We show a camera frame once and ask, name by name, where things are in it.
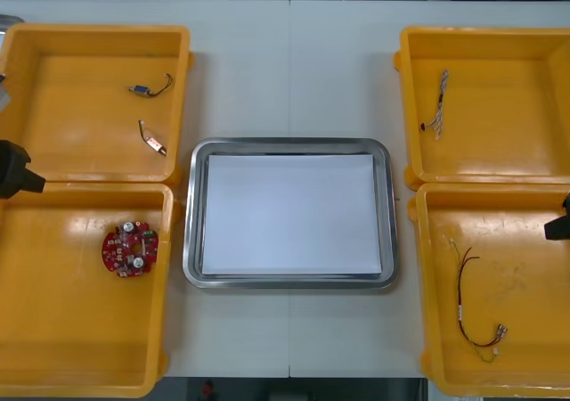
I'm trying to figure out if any green-yellow wire harness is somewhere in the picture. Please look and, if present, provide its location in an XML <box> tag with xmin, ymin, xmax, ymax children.
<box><xmin>447</xmin><ymin>239</ymin><xmax>501</xmax><ymax>363</ymax></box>

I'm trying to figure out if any steel tray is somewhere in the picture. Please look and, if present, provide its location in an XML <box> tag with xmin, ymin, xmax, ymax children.
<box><xmin>181</xmin><ymin>136</ymin><xmax>399</xmax><ymax>290</ymax></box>

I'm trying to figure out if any red-black wire harness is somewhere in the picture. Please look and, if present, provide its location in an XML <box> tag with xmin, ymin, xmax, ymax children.
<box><xmin>456</xmin><ymin>247</ymin><xmax>509</xmax><ymax>348</ymax></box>

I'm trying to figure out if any solenoid with blue label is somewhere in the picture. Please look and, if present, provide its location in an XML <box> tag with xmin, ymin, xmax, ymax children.
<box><xmin>128</xmin><ymin>73</ymin><xmax>174</xmax><ymax>99</ymax></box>

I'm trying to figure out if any round red circuit board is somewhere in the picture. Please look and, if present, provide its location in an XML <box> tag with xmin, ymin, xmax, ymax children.
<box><xmin>101</xmin><ymin>221</ymin><xmax>160</xmax><ymax>280</ymax></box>

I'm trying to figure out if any white paper sheet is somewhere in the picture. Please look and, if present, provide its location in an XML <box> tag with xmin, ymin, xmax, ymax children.
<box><xmin>199</xmin><ymin>152</ymin><xmax>384</xmax><ymax>277</ymax></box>

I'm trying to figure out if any white-grey wire harness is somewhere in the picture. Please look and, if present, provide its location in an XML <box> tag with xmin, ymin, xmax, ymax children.
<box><xmin>418</xmin><ymin>70</ymin><xmax>450</xmax><ymax>142</ymax></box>

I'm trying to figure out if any solenoid with white label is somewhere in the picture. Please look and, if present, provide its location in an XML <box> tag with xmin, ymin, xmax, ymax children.
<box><xmin>138</xmin><ymin>119</ymin><xmax>168</xmax><ymax>157</ymax></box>

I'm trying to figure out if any yellow-orange plastic bin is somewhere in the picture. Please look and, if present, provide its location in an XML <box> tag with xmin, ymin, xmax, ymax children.
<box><xmin>407</xmin><ymin>182</ymin><xmax>570</xmax><ymax>397</ymax></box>
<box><xmin>0</xmin><ymin>181</ymin><xmax>182</xmax><ymax>398</ymax></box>
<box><xmin>392</xmin><ymin>25</ymin><xmax>570</xmax><ymax>192</ymax></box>
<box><xmin>0</xmin><ymin>22</ymin><xmax>196</xmax><ymax>184</ymax></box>

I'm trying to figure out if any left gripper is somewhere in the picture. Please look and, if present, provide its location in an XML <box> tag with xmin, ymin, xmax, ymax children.
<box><xmin>0</xmin><ymin>140</ymin><xmax>47</xmax><ymax>200</ymax></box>

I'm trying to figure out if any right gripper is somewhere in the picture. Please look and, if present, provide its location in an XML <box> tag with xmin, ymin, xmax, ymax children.
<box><xmin>543</xmin><ymin>193</ymin><xmax>570</xmax><ymax>241</ymax></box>

